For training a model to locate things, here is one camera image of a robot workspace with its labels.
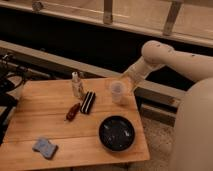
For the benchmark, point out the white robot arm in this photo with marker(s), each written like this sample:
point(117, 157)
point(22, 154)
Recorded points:
point(192, 148)

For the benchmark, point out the blue sponge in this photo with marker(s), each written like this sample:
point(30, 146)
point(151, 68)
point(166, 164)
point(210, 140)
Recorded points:
point(45, 148)

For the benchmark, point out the black white striped block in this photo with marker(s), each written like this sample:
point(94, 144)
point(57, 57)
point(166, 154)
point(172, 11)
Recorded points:
point(87, 102)

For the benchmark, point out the metal window rail frame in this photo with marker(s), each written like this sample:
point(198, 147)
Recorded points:
point(188, 21)

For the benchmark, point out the red pepper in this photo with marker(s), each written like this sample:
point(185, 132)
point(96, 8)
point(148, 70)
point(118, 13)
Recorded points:
point(72, 112)

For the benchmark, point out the black ceramic bowl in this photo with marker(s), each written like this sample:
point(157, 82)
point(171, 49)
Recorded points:
point(116, 133)

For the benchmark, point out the small clear bottle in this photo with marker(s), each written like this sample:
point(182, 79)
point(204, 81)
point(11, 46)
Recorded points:
point(77, 86)

